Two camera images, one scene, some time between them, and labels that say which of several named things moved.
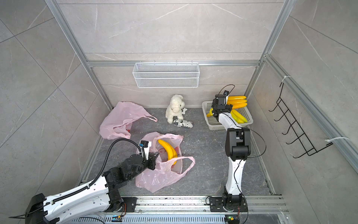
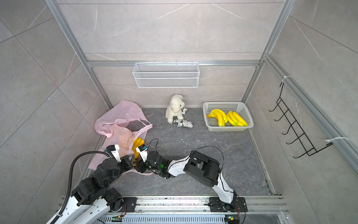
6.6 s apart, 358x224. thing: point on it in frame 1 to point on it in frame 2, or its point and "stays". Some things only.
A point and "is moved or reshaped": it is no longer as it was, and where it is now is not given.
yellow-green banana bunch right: [237, 117] stays
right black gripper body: [228, 108] to [149, 165]
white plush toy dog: [175, 108] stays
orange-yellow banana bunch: [171, 153] is moved or reshaped
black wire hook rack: [301, 138] stays
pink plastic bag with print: [170, 165] to [118, 137]
